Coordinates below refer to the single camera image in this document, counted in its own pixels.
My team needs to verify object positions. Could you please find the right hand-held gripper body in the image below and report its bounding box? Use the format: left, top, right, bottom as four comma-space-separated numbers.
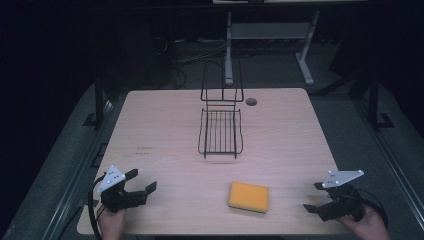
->
317, 169, 365, 223

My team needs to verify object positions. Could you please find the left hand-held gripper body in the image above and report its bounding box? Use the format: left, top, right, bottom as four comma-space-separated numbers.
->
96, 164, 148, 214

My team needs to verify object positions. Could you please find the yellow sponge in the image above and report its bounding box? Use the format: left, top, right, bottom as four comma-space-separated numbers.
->
227, 181, 270, 215

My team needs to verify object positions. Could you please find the black wire rack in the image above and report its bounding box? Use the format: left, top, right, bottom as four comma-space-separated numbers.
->
197, 59, 245, 160

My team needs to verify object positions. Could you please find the person's left hand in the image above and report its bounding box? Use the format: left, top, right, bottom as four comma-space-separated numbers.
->
96, 205, 128, 240

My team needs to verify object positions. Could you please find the person's right hand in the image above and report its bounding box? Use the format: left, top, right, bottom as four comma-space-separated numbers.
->
336, 204, 392, 240

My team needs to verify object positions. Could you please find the white metal stand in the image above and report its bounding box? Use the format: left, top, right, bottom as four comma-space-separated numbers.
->
224, 9, 322, 87

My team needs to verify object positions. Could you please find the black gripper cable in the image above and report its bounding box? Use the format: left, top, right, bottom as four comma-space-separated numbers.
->
87, 174, 108, 240
355, 187, 390, 229

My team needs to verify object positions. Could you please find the aluminium frame rail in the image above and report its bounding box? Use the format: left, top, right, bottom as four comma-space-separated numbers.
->
41, 99, 116, 240
353, 98, 424, 231

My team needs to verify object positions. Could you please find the black frame post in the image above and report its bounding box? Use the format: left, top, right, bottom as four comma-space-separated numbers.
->
365, 71, 396, 132
82, 71, 115, 128

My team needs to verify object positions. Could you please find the bundle of floor cables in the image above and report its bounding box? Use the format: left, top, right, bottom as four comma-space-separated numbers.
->
152, 35, 228, 90

